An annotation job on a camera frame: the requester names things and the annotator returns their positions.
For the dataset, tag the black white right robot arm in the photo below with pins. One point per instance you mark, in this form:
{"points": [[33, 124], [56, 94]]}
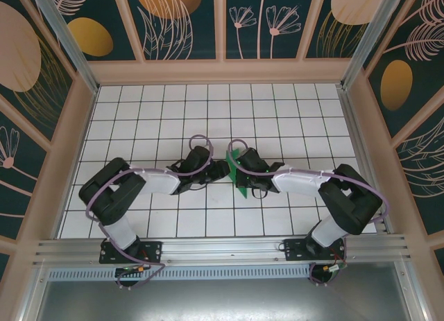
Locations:
{"points": [[350, 203]]}

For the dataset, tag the grey metal sheet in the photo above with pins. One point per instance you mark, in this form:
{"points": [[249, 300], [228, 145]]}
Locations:
{"points": [[222, 300]]}

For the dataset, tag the pale disc grass wall panel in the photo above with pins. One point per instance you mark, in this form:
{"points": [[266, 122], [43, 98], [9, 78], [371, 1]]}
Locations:
{"points": [[350, 5]]}

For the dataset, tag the small circuit board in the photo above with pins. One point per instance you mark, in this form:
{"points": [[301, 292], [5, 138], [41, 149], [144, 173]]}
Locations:
{"points": [[130, 269], [334, 268]]}

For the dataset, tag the large pale disc wall panel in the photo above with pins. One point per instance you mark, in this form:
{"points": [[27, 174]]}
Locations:
{"points": [[17, 57]]}

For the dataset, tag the pink leaf outline wall panel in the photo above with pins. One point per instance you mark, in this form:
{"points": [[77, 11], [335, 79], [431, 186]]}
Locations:
{"points": [[423, 168]]}

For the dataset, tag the three flowers wall panel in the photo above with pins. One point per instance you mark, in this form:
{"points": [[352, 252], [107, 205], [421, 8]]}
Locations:
{"points": [[256, 43]]}

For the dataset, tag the aluminium mounting rail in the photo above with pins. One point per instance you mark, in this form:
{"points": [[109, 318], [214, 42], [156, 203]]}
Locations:
{"points": [[222, 248]]}

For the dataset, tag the aluminium frame bar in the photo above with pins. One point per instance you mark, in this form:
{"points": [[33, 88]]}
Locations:
{"points": [[32, 296], [414, 296]]}

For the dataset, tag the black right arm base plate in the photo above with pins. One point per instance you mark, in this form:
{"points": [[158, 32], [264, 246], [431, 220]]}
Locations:
{"points": [[293, 250]]}

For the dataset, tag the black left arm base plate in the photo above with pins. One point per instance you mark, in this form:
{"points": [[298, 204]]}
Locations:
{"points": [[152, 250]]}

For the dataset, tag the aluminium corner post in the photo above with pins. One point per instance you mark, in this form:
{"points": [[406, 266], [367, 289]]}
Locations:
{"points": [[68, 43], [370, 40]]}

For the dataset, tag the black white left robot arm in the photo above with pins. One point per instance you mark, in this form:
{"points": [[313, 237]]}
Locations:
{"points": [[111, 192]]}

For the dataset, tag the orange oval feather wall panel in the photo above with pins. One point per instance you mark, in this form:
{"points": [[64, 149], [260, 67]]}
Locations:
{"points": [[397, 85]]}

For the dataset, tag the single flower wall panel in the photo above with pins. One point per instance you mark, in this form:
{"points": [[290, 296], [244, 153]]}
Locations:
{"points": [[14, 182]]}

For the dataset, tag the orange disc leaves wall panel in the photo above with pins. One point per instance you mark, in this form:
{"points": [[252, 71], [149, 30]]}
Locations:
{"points": [[166, 2]]}

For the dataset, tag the green paper sheet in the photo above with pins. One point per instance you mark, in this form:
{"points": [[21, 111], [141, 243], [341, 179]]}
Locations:
{"points": [[233, 177]]}

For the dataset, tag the aluminium table side rail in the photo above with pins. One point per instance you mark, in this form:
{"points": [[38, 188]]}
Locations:
{"points": [[355, 127]]}

